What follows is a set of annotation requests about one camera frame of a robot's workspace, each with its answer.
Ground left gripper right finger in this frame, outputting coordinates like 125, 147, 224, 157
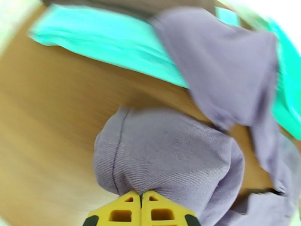
142, 190, 203, 226

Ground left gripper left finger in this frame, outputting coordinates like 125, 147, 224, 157
82, 190, 143, 226

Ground purple trousers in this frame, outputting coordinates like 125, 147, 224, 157
93, 6, 301, 226

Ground teal plastic basket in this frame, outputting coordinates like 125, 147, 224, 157
268, 18, 301, 139

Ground folded teal trousers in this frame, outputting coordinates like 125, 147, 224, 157
28, 4, 240, 89

